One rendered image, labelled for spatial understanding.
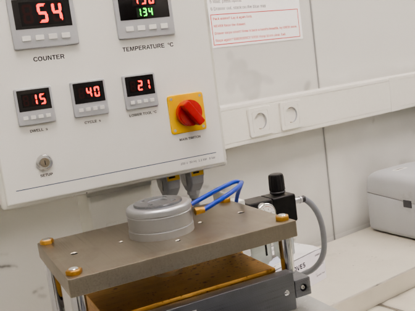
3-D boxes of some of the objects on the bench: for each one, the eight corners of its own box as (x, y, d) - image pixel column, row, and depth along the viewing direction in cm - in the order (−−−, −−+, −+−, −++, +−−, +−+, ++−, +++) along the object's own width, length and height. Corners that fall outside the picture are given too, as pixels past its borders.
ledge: (174, 320, 135) (171, 301, 135) (407, 226, 182) (406, 212, 181) (259, 363, 111) (255, 340, 110) (503, 242, 157) (503, 226, 156)
